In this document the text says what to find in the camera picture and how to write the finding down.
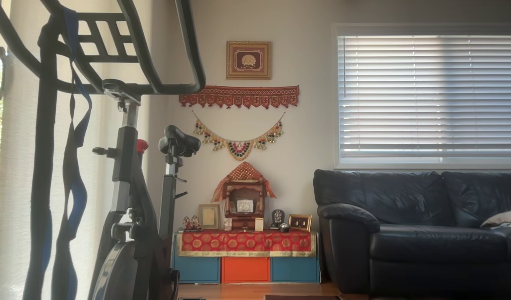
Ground red gold canopy cloth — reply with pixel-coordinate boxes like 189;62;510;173
211;162;277;203

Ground wooden shrine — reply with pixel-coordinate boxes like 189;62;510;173
224;180;266;231

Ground gold framed picture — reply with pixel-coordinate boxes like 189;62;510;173
226;40;272;80

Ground red gold table cloth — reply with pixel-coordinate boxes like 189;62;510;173
176;230;317;258

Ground red idol figurines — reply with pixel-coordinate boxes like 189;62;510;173
182;215;203;232

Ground blue orange cabinet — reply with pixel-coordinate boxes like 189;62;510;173
172;231;321;285

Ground black exercise bike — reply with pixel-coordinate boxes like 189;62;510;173
0;0;207;300

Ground black leather sofa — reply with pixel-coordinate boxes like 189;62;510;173
313;169;511;297

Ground white window blinds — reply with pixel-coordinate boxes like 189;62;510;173
337;35;511;164

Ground blue black resistance band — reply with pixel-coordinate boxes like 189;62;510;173
50;6;93;300

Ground white curtain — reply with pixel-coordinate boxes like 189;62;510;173
0;0;156;300

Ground white cushion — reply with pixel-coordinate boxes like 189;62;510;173
480;209;511;230

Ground beaded garland wall hanging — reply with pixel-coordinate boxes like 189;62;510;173
192;110;286;162

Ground red embroidered wall hanging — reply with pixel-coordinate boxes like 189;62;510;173
179;85;300;110

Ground pale photo frame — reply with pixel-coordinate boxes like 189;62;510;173
198;204;221;230

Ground small gold photo frame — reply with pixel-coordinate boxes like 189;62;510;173
288;214;313;233

